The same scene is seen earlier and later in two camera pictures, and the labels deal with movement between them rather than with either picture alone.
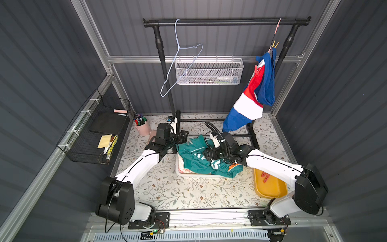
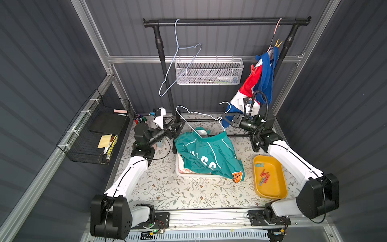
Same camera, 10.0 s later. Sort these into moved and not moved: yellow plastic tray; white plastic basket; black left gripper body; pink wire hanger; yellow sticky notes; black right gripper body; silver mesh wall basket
Moved: black left gripper body; black right gripper body
Not moved: yellow sticky notes; silver mesh wall basket; pink wire hanger; yellow plastic tray; white plastic basket
